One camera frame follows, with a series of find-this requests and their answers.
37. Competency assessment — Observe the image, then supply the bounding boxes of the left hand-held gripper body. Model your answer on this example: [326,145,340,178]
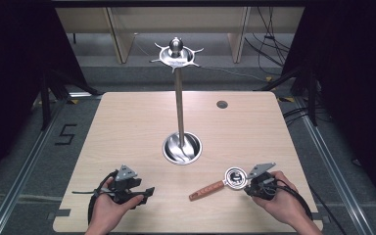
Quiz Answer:
[107,164,144,206]

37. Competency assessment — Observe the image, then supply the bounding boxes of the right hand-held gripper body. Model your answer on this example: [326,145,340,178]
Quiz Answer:
[244,162,279,201]

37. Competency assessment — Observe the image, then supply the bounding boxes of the metal strainer spoon wooden handle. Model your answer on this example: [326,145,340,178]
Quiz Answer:
[188,165,255,203]

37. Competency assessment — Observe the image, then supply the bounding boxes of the person's right hand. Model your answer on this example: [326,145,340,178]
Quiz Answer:
[252,170,300,227]

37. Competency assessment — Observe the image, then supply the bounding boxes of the person's left hand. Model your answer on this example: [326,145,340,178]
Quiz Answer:
[87,185,145,234]

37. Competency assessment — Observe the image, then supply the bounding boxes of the metal utensil rack stand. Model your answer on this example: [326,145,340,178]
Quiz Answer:
[149,36,206,165]

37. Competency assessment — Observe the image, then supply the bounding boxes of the black metal stand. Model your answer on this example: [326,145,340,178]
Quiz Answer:
[38,67,101,132]
[259,63,320,127]

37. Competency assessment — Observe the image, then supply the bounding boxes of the black curtain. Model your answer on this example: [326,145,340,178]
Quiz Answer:
[280,0,376,210]
[0,0,89,192]

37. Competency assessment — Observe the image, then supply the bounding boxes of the light wooden shelf unit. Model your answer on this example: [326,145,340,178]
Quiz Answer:
[54,6,306,66]

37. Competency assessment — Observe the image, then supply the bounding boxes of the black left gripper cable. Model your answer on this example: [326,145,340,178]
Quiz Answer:
[71,169,119,227]

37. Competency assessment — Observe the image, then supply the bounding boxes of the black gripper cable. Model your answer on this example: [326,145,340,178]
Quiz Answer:
[71,169,119,227]
[267,177,314,221]

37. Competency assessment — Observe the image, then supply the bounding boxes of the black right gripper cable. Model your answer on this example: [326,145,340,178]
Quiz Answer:
[267,177,314,221]

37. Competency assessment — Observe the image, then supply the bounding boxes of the aluminium floor rail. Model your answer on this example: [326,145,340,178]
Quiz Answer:
[292,96,375,235]
[0,92,94,235]

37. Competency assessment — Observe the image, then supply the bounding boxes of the black floor cables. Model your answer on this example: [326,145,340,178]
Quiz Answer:
[281,105,332,127]

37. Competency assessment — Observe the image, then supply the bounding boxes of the thin white cable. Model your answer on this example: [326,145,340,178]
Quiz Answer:
[198,65,269,83]

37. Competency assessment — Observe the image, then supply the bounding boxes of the bundle of black cables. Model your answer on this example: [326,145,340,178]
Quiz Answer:
[244,6,292,68]

